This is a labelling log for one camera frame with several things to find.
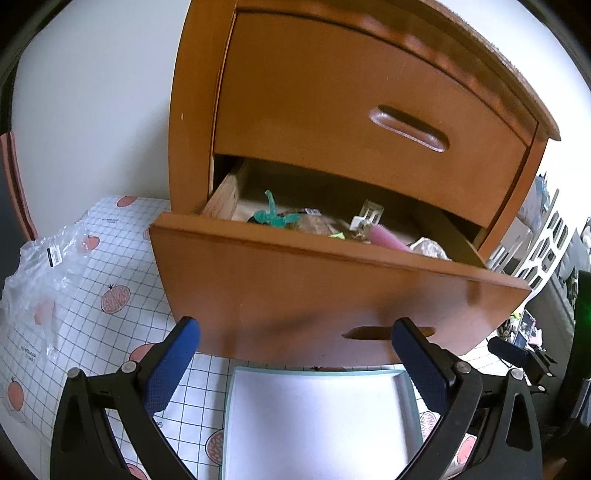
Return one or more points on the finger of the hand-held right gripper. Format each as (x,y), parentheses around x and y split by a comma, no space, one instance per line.
(544,369)
(508,350)

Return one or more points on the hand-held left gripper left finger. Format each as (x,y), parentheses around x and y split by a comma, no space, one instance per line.
(173,364)

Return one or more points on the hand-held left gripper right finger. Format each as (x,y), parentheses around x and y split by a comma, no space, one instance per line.
(418,369)

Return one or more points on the white tray with teal rim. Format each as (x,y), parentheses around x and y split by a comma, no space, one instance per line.
(318,424)

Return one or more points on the cream crochet cloth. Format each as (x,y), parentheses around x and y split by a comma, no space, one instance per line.
(429,248)

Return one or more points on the pink hair roller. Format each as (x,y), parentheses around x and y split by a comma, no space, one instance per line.
(390,239)

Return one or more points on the wooden drawer with deep front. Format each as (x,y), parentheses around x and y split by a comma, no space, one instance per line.
(300,286)

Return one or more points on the small green carton box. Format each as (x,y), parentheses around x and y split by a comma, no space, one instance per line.
(337,234)

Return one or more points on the brown cracker snack packet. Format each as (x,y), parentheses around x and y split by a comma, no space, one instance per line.
(314,226)

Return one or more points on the teal plastic toy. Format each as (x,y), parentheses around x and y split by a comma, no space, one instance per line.
(272,214)

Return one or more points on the dark hair accessory pile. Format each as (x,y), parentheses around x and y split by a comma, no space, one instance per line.
(508,330)

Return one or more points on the smartphone on stand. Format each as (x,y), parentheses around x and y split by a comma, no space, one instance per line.
(526,327)

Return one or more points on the white plastic basket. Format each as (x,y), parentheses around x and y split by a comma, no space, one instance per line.
(526,278)

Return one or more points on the white wooden rack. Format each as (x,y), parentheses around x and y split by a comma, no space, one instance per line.
(508,244)

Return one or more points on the clear plastic bag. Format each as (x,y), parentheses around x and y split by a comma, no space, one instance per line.
(41,277)

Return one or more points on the wooden nightstand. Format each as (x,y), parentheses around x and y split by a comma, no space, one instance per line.
(194,115)

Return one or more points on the red-brown door frame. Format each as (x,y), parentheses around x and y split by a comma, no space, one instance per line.
(14,184)

